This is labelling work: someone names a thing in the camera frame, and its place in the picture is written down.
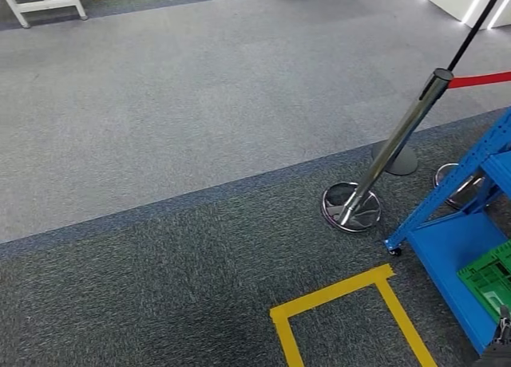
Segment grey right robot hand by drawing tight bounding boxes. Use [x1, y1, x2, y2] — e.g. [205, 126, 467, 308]
[476, 305, 511, 367]

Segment blue metal shelf rack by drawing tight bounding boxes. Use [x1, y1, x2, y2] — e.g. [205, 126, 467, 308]
[384, 106, 511, 357]

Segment green plastic crate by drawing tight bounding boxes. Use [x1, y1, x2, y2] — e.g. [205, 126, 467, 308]
[457, 240, 511, 323]

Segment chrome barrier stanchion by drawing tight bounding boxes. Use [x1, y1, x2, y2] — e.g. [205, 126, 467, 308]
[322, 67, 455, 234]
[433, 162, 487, 211]

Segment black barrier stanchion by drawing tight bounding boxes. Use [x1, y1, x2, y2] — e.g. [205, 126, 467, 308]
[371, 0, 503, 176]

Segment yellow floor tape square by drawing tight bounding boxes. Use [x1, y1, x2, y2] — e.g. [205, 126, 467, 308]
[269, 262, 439, 367]

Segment red barrier belt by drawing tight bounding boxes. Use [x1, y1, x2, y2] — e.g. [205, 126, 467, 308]
[447, 71, 511, 89]

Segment white frame table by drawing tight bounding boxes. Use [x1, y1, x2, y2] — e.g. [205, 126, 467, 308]
[0, 0, 88, 29]

